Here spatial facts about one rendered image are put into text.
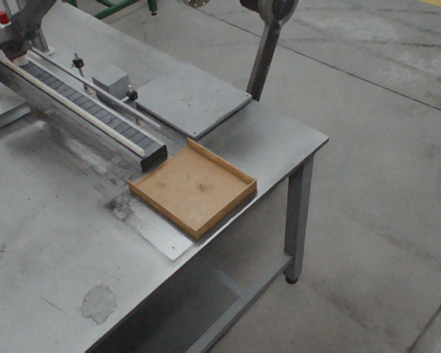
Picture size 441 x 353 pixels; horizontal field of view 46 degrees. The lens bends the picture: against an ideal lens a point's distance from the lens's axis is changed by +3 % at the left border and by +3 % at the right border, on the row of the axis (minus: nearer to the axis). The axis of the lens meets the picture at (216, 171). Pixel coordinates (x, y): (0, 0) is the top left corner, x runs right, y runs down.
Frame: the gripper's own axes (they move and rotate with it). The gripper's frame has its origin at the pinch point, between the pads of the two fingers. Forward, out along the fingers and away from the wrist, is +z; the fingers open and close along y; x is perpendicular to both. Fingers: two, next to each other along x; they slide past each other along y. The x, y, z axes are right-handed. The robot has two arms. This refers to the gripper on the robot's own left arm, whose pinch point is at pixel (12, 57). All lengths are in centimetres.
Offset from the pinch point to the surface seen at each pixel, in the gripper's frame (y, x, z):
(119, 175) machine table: 13, 61, -34
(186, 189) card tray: 5, 78, -48
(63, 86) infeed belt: -3.5, 21.1, -10.2
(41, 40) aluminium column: -18.7, -4.7, 8.8
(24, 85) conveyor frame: 2.6, 10.5, 1.3
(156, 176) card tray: 7, 69, -41
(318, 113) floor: -147, 97, 34
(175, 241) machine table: 22, 87, -54
